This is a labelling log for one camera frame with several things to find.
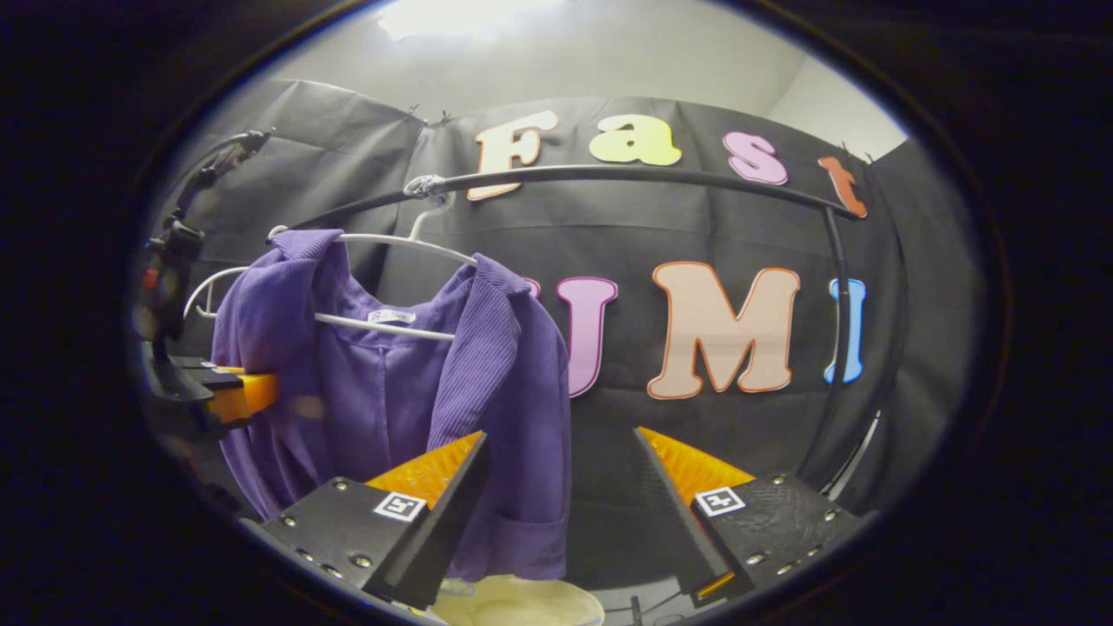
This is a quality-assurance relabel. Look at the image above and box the black backdrop cloth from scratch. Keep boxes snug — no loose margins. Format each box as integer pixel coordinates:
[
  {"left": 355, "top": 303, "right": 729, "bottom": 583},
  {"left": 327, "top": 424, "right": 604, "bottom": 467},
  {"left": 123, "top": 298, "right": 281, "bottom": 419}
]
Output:
[{"left": 143, "top": 78, "right": 983, "bottom": 592}]

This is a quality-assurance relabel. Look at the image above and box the large white clothes hanger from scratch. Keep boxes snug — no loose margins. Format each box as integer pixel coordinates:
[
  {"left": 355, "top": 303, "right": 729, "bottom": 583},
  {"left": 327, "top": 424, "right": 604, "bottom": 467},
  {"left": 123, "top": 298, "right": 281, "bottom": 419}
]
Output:
[{"left": 268, "top": 174, "right": 479, "bottom": 342}]

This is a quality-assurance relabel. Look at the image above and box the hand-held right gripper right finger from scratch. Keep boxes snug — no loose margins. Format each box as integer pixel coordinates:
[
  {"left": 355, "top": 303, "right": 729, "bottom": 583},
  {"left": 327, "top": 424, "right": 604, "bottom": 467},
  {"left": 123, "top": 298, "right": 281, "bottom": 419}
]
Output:
[{"left": 633, "top": 426, "right": 862, "bottom": 609}]

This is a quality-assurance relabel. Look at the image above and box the black clothes rack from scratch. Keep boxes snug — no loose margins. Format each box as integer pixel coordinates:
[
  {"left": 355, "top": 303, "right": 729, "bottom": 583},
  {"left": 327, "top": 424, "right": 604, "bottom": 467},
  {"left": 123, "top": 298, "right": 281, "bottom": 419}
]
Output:
[{"left": 291, "top": 163, "right": 875, "bottom": 496}]

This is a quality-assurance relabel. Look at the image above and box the purple corduroy shirt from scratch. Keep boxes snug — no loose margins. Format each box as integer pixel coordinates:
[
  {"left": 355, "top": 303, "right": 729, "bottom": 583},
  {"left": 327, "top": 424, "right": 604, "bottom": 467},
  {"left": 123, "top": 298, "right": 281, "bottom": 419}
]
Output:
[{"left": 211, "top": 229, "right": 573, "bottom": 582}]

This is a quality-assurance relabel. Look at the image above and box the yellow laundry hamper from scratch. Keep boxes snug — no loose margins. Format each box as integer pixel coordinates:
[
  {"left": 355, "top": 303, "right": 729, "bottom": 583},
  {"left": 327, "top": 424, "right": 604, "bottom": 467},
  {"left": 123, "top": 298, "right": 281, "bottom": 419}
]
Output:
[{"left": 430, "top": 574, "right": 605, "bottom": 626}]

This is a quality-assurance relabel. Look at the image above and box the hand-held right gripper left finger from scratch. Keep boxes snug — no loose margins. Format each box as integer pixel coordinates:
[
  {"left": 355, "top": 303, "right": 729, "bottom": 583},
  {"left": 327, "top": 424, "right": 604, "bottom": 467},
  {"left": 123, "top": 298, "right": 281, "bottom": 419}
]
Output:
[{"left": 261, "top": 430, "right": 490, "bottom": 611}]

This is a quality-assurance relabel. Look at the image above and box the small white clothes hanger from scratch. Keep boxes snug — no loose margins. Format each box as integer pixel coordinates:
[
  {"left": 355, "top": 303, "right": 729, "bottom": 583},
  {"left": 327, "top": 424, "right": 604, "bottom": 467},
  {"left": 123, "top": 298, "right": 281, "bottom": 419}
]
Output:
[{"left": 183, "top": 265, "right": 255, "bottom": 319}]

